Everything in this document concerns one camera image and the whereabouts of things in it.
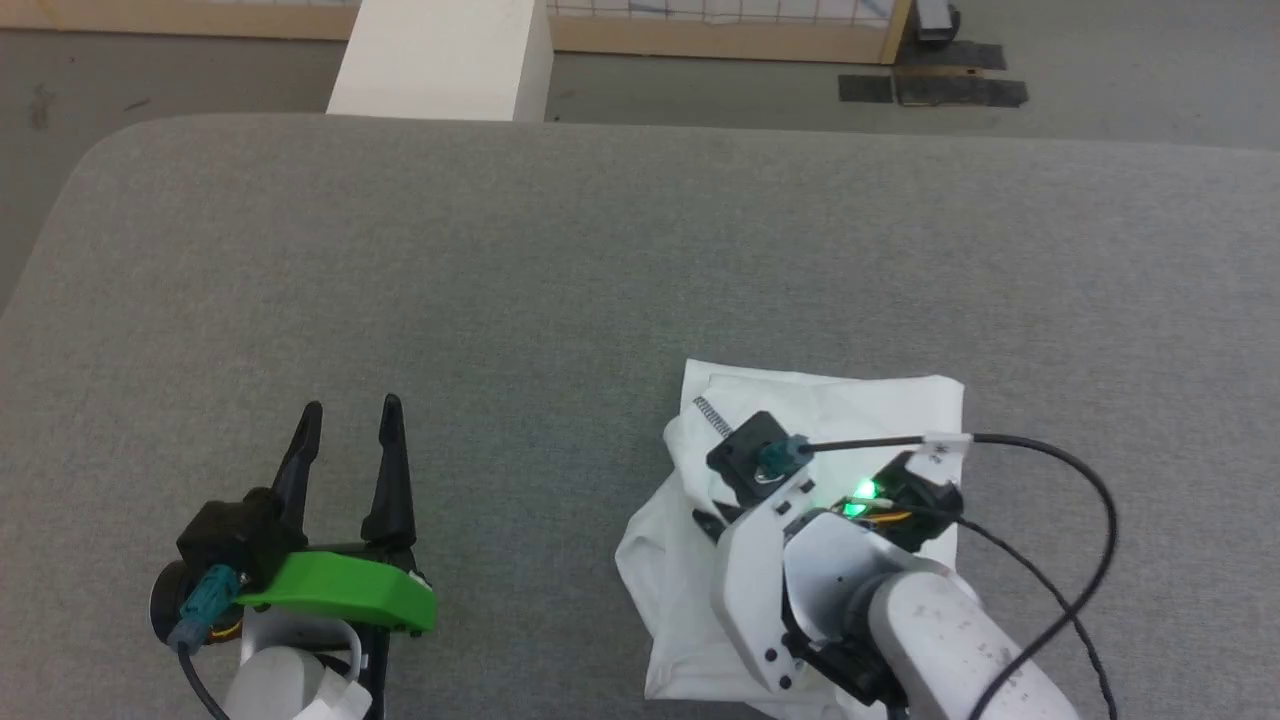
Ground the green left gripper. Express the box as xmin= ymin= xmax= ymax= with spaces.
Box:
xmin=235 ymin=393 xmax=438 ymax=720

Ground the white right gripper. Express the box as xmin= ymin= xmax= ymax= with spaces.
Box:
xmin=693 ymin=450 xmax=966 ymax=707

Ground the white long-sleeve shirt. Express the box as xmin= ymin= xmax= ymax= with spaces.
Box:
xmin=615 ymin=358 xmax=966 ymax=720

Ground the white rectangular block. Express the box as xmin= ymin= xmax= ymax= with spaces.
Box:
xmin=327 ymin=0 xmax=554 ymax=123

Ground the long black floor tape patch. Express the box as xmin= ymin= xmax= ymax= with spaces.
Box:
xmin=893 ymin=68 xmax=1029 ymax=108

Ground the dark grey floor tape patch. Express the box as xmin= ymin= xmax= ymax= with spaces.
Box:
xmin=897 ymin=40 xmax=1007 ymax=71

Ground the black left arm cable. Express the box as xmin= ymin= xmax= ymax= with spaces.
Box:
xmin=178 ymin=640 xmax=233 ymax=720

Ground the light wooden panel frame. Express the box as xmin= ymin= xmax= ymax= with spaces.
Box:
xmin=0 ymin=0 xmax=913 ymax=66

